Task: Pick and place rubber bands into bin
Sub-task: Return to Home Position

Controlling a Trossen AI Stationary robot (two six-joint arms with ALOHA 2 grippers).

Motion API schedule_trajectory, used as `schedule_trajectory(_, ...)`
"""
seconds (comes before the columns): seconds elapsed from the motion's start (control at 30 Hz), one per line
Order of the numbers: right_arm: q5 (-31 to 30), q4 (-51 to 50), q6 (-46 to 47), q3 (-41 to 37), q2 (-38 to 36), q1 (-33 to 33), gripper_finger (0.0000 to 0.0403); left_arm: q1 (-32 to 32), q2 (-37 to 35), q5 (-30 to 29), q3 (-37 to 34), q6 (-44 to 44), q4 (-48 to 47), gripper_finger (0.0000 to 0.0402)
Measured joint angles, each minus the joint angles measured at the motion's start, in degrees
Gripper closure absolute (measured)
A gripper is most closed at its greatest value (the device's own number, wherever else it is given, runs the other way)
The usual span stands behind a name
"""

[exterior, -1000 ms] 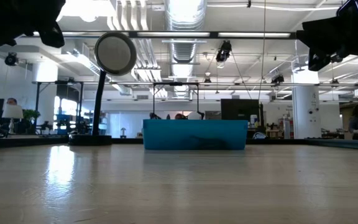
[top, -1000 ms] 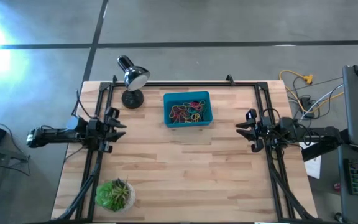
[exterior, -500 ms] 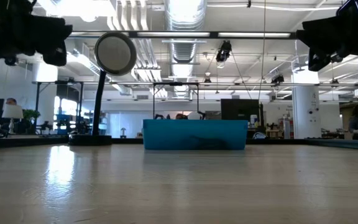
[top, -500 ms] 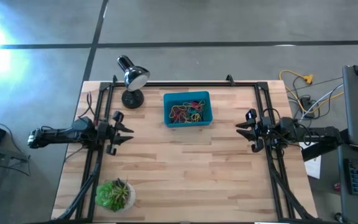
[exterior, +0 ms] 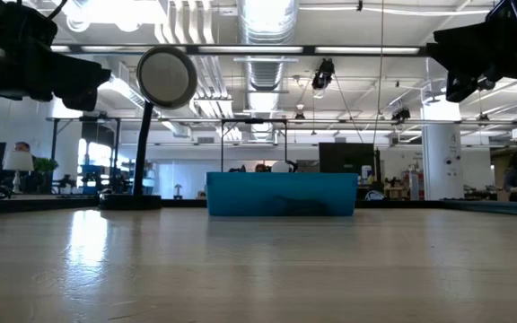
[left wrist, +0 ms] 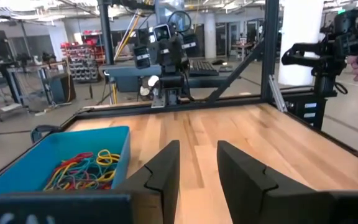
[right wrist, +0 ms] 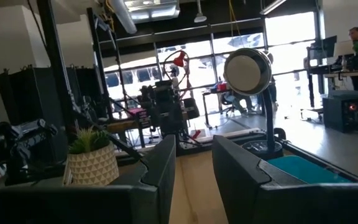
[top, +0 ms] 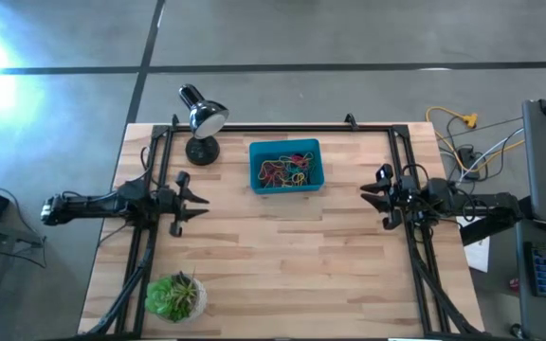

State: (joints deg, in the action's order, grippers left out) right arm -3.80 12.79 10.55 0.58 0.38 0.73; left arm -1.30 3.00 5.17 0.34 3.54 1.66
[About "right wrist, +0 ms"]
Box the white monitor back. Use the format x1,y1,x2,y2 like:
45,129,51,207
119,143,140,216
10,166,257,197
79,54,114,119
333,39,356,58

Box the potted green plant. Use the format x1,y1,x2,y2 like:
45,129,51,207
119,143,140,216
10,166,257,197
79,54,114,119
63,126,120,187

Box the red desk lamp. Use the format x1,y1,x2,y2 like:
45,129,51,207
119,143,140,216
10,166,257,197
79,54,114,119
162,49,191,94

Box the black storage cases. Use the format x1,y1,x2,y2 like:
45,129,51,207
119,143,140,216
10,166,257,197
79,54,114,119
0,64,104,125

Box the black desk lamp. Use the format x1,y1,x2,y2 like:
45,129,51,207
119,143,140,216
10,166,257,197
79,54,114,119
223,47,285,161

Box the white pendant ceiling lamp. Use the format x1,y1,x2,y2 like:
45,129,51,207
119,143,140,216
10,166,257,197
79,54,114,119
193,0,208,24

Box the yellow hanging cable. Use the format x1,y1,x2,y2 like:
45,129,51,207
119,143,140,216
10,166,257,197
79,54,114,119
227,0,242,38

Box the thin black upright post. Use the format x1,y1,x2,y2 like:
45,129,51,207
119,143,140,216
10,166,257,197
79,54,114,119
86,7,115,121

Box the black desk monitor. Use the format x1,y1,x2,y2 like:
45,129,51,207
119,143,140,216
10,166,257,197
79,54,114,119
308,35,338,60

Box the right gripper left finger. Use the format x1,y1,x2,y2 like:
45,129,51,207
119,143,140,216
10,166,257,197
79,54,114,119
113,134,177,224

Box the long ceiling light fixture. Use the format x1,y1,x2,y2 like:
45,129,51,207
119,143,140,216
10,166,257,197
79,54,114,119
259,0,287,16

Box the blue plastic bin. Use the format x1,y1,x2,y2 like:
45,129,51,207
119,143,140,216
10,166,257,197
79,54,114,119
267,155,354,185

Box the black upright frame post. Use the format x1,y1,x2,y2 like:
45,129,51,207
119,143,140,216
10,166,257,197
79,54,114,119
37,0,76,131

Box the black frame clamp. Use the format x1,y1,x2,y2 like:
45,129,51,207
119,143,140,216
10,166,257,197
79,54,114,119
273,126,288,141

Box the black aluminium table frame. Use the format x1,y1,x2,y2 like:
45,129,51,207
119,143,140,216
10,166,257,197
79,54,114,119
116,126,358,184

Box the black computer tower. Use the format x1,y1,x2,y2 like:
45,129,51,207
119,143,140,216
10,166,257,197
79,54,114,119
321,95,358,134

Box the white ceiling pipe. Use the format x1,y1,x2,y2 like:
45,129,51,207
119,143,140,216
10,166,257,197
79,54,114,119
109,0,139,35

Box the pink box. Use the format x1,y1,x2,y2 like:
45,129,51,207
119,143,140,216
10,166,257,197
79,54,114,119
134,108,152,126

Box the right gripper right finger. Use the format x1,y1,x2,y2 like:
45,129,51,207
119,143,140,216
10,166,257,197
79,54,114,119
211,134,306,224

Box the wooden background desk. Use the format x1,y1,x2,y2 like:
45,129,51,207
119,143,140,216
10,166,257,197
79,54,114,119
323,68,358,79

